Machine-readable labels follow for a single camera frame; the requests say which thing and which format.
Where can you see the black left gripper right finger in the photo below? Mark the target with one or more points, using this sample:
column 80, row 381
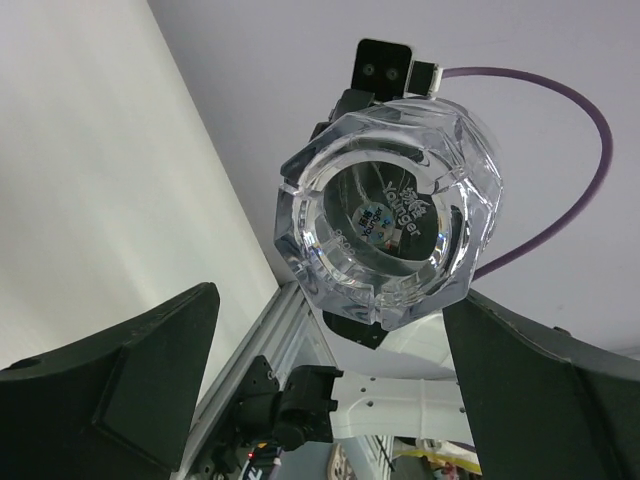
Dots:
column 540, row 403

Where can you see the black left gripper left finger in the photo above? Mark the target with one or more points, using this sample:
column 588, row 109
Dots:
column 117, row 404

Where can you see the clear glass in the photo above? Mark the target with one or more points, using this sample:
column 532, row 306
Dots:
column 383, row 216

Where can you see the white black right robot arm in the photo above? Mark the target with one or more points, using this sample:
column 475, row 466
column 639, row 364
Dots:
column 407, row 417

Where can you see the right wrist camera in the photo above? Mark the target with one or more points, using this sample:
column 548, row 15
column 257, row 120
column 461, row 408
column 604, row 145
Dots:
column 388, row 71

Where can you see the aluminium mounting rail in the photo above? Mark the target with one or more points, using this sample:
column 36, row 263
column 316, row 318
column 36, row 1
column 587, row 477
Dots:
column 273, row 395

